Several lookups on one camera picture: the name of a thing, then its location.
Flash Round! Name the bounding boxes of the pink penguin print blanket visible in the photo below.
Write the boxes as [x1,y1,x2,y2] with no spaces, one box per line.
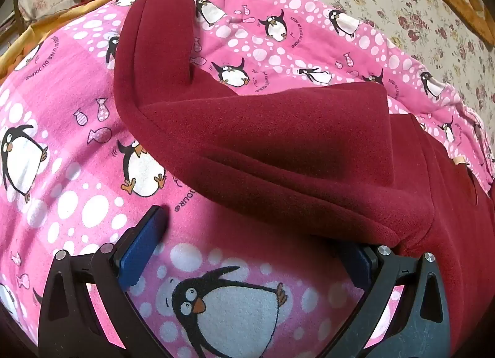
[0,0,495,358]

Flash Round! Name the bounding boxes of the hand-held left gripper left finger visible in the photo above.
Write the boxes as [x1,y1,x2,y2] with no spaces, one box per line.
[38,205,171,358]

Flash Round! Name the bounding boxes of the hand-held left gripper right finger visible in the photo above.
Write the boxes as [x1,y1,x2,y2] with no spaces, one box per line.
[321,244,453,358]

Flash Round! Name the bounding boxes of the dark red fleece garment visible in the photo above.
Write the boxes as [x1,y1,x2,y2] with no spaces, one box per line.
[113,0,495,358]

